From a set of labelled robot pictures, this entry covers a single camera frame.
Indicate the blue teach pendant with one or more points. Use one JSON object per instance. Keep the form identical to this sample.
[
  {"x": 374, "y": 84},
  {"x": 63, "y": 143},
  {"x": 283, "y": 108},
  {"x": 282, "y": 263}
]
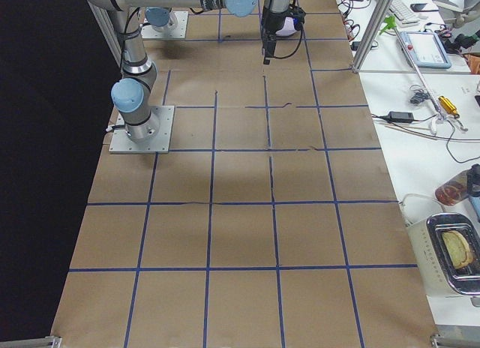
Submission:
[{"x": 425, "y": 49}]

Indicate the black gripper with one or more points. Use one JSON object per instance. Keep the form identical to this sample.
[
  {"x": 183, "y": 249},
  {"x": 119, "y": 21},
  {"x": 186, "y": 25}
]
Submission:
[{"x": 271, "y": 25}]

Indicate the lavender round plate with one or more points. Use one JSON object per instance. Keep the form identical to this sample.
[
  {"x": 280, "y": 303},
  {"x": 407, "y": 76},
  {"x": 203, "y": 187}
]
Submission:
[{"x": 290, "y": 27}]

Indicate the black power adapter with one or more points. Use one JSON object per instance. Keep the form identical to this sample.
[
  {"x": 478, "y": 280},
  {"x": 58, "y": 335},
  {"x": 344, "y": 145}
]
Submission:
[{"x": 400, "y": 117}]

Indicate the white toaster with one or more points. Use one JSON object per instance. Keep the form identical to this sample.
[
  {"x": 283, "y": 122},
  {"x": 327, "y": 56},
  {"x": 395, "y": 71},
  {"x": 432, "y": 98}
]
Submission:
[{"x": 439, "y": 276}]

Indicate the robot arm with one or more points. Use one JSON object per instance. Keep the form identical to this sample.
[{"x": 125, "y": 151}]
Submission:
[
  {"x": 161, "y": 19},
  {"x": 131, "y": 94}
]

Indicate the aluminium frame post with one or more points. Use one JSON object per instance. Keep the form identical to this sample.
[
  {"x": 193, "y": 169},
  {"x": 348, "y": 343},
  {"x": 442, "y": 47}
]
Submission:
[{"x": 370, "y": 33}]

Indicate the toast slice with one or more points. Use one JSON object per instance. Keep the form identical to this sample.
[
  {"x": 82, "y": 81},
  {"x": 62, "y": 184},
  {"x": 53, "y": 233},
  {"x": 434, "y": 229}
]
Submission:
[{"x": 458, "y": 249}]

